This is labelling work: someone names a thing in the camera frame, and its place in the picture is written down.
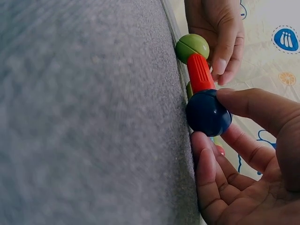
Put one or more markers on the person's left hand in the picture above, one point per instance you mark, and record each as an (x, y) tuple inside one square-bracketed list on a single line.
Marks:
[(211, 21)]

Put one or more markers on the person's right hand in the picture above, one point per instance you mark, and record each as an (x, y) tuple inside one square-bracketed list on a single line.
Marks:
[(260, 199)]

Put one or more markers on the person's right thumb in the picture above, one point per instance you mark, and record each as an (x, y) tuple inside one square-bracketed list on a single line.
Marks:
[(255, 103)]

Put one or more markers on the person's left fingers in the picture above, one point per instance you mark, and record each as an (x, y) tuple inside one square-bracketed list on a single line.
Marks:
[(235, 61)]

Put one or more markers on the person's right fingers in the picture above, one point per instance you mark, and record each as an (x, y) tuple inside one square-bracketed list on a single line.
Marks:
[(225, 173)]

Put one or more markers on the person's left thumb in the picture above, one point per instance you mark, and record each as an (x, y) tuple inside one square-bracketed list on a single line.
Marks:
[(226, 49)]

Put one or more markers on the red ridged toy stick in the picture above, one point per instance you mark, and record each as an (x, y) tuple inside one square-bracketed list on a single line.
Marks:
[(200, 72)]

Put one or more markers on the dark blue ball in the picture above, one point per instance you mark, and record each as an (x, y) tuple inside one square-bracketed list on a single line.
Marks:
[(206, 114)]

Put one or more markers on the small red toy piece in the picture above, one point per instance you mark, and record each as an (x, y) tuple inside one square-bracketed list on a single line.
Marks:
[(221, 150)]

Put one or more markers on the yellow-green toy piece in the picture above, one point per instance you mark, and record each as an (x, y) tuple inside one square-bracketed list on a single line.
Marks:
[(217, 142)]

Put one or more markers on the green ball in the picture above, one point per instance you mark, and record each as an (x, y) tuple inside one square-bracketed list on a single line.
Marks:
[(193, 47)]

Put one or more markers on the olive green toy piece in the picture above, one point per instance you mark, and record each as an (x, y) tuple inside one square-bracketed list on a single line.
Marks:
[(189, 90)]

